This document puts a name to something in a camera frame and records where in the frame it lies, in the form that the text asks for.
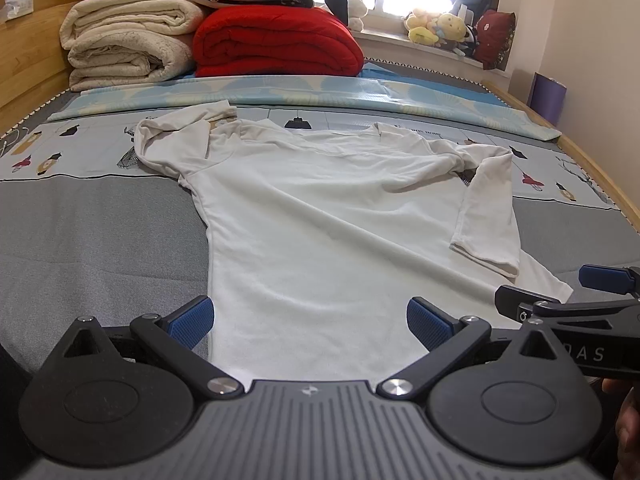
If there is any person's right hand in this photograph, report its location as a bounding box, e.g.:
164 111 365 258
602 379 640 480

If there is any cream folded blanket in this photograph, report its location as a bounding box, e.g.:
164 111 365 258
60 0 205 92

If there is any red folded blanket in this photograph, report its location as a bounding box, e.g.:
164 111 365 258
192 6 364 77

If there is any white plush toy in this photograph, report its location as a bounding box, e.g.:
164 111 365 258
347 0 369 32

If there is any purple bin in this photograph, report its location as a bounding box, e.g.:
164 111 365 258
527 73 567 126

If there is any white long-sleeve shirt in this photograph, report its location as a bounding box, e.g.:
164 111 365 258
134 101 572 385

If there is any yellow plush toy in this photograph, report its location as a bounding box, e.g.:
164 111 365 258
404 9 475 50

